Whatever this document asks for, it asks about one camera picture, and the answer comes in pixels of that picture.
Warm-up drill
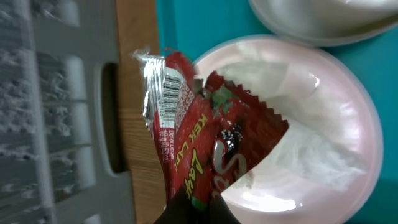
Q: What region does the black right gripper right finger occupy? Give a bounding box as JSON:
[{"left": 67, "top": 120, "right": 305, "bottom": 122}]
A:
[{"left": 208, "top": 196, "right": 240, "bottom": 224}]

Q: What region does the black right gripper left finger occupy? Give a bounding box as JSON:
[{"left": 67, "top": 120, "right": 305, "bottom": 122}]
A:
[{"left": 154, "top": 187, "right": 197, "bottom": 224}]

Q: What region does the red snack wrapper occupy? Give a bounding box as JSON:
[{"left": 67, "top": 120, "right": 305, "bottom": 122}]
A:
[{"left": 133, "top": 49, "right": 289, "bottom": 211}]

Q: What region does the large pink-white plate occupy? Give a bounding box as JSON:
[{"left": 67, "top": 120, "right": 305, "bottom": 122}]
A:
[{"left": 195, "top": 35, "right": 383, "bottom": 223}]

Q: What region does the white napkin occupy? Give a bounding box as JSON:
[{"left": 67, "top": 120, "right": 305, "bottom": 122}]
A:
[{"left": 216, "top": 60, "right": 368, "bottom": 191}]

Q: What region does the grey round bowl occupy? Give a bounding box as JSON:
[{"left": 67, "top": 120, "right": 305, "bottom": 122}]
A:
[{"left": 249, "top": 0, "right": 397, "bottom": 47}]

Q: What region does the grey plastic dish rack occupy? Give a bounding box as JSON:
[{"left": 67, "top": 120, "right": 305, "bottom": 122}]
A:
[{"left": 1, "top": 0, "right": 134, "bottom": 224}]

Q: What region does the teal plastic tray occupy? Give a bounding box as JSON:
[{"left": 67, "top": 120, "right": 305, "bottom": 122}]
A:
[{"left": 155, "top": 0, "right": 397, "bottom": 223}]

